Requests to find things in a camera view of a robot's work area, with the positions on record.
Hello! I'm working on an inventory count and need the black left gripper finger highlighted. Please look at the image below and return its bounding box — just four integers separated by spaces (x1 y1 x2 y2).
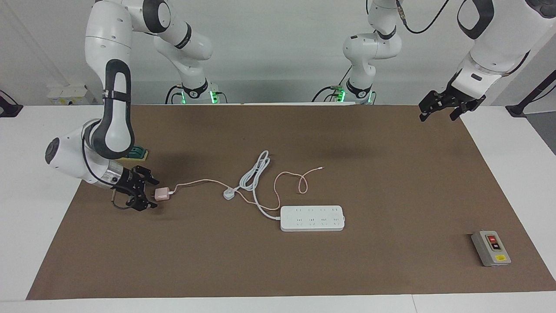
450 97 486 121
419 90 448 121

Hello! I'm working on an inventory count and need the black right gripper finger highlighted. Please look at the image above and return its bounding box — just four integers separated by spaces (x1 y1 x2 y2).
126 191 158 212
132 165 160 185

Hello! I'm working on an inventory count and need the pink charging cable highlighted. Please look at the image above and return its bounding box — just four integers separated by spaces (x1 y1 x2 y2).
169 166 324 211

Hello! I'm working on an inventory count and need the white power strip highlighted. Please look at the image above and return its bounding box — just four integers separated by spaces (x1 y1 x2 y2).
280 206 346 232

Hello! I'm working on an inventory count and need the brown table mat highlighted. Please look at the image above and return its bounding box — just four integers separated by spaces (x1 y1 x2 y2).
26 104 556 300

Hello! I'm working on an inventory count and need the grey push button box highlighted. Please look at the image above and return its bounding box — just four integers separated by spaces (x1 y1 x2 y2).
471 230 512 267

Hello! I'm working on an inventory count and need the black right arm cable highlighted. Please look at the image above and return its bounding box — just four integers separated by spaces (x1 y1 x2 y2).
81 130 133 210

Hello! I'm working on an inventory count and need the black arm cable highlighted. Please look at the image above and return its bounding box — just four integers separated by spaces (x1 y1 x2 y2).
81 130 133 210
394 0 531 78

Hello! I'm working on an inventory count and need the black camera stand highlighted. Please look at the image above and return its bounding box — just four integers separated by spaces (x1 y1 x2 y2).
506 70 556 118

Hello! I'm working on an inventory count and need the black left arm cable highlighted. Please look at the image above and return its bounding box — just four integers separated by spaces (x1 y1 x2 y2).
394 0 531 78

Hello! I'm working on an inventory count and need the black base cable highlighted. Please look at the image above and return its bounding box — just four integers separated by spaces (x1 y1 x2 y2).
312 86 344 103
165 85 184 105

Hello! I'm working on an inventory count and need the white wall socket box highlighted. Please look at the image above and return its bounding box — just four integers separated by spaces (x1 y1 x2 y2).
47 85 89 106

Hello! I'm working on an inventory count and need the white power strip cord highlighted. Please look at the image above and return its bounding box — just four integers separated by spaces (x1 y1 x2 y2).
235 150 281 220

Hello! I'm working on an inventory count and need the black clamp mount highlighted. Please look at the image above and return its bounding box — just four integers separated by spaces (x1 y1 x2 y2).
0 90 23 118

